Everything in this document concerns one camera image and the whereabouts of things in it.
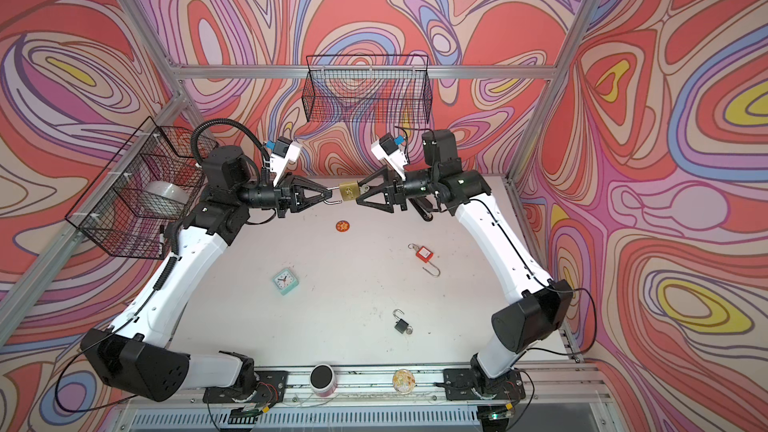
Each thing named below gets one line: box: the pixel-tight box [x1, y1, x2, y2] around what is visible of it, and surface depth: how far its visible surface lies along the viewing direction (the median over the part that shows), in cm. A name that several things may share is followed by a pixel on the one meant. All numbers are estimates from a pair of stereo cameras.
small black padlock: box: [392, 308, 414, 335], surface depth 84 cm
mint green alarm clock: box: [272, 268, 300, 296], surface depth 91 cm
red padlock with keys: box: [408, 243, 441, 278], surface depth 98 cm
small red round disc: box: [335, 220, 351, 233], surface depth 107 cm
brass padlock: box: [323, 181, 361, 205], surface depth 61 cm
